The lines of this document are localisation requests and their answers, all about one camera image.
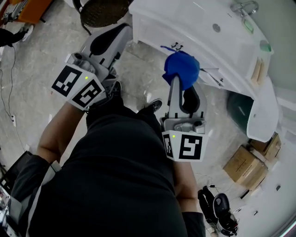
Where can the wooden board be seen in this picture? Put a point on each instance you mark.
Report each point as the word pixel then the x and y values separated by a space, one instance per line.
pixel 257 70

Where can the person's left black shoe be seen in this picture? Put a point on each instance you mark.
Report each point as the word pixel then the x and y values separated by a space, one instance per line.
pixel 116 89

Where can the person's right leg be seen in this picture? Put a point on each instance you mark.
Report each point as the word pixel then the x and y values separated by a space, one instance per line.
pixel 148 115

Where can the green sponge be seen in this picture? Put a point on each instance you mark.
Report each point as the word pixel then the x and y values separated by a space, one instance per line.
pixel 265 46

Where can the person's left forearm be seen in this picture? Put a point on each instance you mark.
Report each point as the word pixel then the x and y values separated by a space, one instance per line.
pixel 57 129

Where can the white cabinet door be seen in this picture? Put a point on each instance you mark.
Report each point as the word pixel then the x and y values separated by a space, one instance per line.
pixel 157 34
pixel 192 51
pixel 212 78

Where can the chrome faucet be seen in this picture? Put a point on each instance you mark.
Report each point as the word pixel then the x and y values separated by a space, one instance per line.
pixel 242 7

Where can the blue cloth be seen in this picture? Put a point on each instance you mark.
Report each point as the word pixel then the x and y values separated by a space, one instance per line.
pixel 182 67

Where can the person's right forearm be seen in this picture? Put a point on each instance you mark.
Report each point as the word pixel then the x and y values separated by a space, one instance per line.
pixel 185 180

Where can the white power strip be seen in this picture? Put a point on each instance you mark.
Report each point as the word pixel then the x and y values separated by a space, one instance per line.
pixel 13 120

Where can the dark green bin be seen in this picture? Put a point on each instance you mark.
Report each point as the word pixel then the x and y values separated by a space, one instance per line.
pixel 240 111

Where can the person's right black shoe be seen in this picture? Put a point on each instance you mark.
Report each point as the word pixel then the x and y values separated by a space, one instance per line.
pixel 155 105

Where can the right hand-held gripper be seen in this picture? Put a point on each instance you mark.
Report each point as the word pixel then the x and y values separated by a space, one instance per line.
pixel 189 148

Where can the green soap dish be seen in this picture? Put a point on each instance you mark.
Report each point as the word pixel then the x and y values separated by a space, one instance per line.
pixel 248 26

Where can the person's black shirt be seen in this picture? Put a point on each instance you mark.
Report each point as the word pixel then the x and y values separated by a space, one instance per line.
pixel 111 173

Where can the person's black shoe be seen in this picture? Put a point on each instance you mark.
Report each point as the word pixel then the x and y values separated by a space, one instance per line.
pixel 116 89
pixel 155 105

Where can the person's leg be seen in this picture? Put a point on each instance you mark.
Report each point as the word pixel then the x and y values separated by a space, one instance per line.
pixel 104 106
pixel 148 115

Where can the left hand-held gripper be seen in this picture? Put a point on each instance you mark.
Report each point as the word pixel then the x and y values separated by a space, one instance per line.
pixel 76 88

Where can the white sink cabinet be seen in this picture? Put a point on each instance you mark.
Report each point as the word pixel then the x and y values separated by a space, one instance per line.
pixel 196 18

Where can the dark wicker chair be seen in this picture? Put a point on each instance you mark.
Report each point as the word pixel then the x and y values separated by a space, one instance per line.
pixel 101 11

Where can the orange sofa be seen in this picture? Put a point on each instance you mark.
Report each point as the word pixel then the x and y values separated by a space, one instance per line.
pixel 34 9

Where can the black and white headset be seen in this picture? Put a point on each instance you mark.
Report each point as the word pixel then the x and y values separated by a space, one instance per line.
pixel 222 203

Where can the person's left leg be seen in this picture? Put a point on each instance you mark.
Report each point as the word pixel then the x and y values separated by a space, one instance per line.
pixel 104 106

